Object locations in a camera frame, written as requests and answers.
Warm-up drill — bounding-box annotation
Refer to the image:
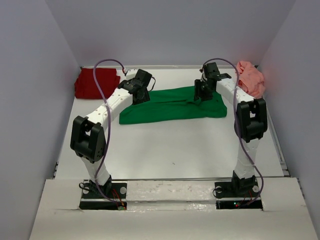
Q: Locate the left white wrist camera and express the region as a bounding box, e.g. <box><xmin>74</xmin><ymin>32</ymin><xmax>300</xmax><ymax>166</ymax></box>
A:
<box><xmin>125</xmin><ymin>68</ymin><xmax>138</xmax><ymax>80</ymax></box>

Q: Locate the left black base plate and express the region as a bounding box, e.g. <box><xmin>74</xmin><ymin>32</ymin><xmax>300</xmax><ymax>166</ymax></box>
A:
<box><xmin>78</xmin><ymin>180</ymin><xmax>128</xmax><ymax>211</ymax></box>

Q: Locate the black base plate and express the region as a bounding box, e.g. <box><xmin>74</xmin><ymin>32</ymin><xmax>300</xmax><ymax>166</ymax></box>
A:
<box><xmin>78</xmin><ymin>180</ymin><xmax>128</xmax><ymax>211</ymax></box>
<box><xmin>212</xmin><ymin>181</ymin><xmax>263</xmax><ymax>210</ymax></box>

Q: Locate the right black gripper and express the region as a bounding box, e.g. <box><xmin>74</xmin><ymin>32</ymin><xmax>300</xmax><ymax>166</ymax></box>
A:
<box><xmin>194</xmin><ymin>78</ymin><xmax>214</xmax><ymax>102</ymax></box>

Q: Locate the pink t shirt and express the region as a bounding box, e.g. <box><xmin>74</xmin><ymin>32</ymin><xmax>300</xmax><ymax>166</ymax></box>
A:
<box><xmin>236</xmin><ymin>60</ymin><xmax>266</xmax><ymax>99</ymax></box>

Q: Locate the green t shirt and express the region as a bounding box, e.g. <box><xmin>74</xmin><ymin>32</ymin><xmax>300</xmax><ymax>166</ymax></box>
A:
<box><xmin>119</xmin><ymin>86</ymin><xmax>227</xmax><ymax>125</ymax></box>

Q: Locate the aluminium rail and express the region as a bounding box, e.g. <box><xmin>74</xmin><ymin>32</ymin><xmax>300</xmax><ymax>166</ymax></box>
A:
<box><xmin>112</xmin><ymin>176</ymin><xmax>291</xmax><ymax>182</ymax></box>

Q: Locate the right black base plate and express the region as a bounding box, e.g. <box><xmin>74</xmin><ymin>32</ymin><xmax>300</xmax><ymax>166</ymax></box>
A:
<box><xmin>212</xmin><ymin>181</ymin><xmax>263</xmax><ymax>210</ymax></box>

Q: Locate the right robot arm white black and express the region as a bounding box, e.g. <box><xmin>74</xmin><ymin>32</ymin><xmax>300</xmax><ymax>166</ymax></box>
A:
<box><xmin>194</xmin><ymin>62</ymin><xmax>268</xmax><ymax>199</ymax></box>

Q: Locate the folded red t shirt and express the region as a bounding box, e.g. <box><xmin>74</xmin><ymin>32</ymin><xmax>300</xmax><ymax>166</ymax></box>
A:
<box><xmin>74</xmin><ymin>68</ymin><xmax>121</xmax><ymax>100</ymax></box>

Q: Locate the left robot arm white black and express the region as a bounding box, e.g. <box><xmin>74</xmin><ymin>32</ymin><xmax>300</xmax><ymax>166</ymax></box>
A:
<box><xmin>70</xmin><ymin>69</ymin><xmax>154</xmax><ymax>198</ymax></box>

